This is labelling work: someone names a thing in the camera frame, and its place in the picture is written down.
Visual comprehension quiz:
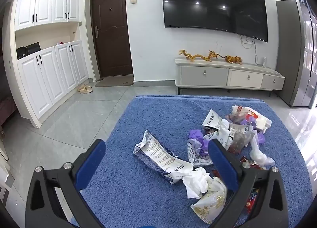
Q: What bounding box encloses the black bag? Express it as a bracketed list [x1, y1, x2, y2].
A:
[16, 46, 28, 60]
[26, 42, 41, 56]

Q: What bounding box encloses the brown doormat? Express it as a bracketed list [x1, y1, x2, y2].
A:
[95, 75, 135, 87]

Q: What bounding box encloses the blue white snack wrapper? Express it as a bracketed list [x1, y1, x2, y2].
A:
[133, 129, 194, 185]

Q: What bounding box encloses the golden dragon figurine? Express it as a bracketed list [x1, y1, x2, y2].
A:
[207, 50, 225, 62]
[179, 50, 209, 62]

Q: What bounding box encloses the black television cable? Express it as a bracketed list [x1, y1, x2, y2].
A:
[240, 35, 263, 65]

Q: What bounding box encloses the white wall cabinet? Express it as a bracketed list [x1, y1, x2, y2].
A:
[14, 0, 80, 32]

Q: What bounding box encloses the grey refrigerator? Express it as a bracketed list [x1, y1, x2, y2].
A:
[275, 0, 317, 108]

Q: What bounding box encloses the white grey television cabinet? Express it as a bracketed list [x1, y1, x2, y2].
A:
[175, 57, 286, 96]

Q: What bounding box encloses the white grey printed packet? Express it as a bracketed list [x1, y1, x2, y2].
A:
[203, 129, 234, 150]

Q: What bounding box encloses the golden tiger figurine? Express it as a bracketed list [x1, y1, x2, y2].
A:
[225, 55, 243, 65]

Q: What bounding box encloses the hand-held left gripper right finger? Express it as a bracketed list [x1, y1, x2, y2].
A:
[207, 139, 290, 228]

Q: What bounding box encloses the clear brown plastic wrap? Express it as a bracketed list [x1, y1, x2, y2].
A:
[229, 131, 253, 154]

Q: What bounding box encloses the white floor cabinet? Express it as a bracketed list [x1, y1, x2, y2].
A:
[16, 40, 89, 123]

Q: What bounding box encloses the purple plastic wrapper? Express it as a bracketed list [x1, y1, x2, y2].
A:
[248, 117, 266, 145]
[188, 129, 211, 157]

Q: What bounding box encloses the white red plastic bag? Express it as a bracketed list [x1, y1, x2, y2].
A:
[231, 105, 272, 134]

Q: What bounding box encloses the white crumpled tissue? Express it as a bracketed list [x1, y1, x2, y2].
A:
[182, 167, 214, 199]

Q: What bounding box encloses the black wall television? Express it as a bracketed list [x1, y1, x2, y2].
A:
[160, 0, 269, 43]

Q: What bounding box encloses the dark brown door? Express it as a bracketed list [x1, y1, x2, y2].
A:
[90, 0, 134, 77]

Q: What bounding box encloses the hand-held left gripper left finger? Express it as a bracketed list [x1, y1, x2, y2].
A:
[25, 139, 107, 228]

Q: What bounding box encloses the white green printed packet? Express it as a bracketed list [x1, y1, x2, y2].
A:
[201, 109, 222, 132]

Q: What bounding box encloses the blue fleece blanket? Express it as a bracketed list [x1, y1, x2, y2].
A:
[69, 95, 314, 228]

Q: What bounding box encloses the white gold snack bag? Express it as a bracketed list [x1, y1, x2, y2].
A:
[191, 177, 228, 225]

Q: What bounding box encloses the red snack wrapper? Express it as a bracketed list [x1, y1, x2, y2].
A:
[244, 187, 260, 216]

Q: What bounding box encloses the white black-text crumpled wrapper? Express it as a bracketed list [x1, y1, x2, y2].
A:
[187, 139, 214, 168]

